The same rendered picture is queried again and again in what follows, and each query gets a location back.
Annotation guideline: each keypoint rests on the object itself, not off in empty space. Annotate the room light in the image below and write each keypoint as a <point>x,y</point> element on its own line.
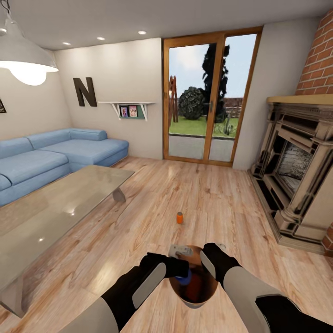
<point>14,47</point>

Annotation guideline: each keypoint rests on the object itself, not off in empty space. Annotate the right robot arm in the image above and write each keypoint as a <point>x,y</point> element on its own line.
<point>262,307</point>

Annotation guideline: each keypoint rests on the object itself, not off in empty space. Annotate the decorative sign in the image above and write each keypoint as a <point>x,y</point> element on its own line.
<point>81,90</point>

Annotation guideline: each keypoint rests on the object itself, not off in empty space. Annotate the trash can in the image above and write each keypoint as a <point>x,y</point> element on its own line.
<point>195,265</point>

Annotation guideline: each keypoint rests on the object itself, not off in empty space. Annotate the wood fireplace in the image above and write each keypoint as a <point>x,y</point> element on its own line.
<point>293,176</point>

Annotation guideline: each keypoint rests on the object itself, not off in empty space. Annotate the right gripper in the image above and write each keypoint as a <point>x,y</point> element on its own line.
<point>204,268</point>

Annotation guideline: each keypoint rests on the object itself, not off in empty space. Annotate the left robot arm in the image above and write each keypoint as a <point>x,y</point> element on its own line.
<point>115,307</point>

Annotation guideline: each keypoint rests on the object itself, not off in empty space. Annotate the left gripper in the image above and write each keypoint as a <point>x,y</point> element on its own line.
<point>180,267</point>

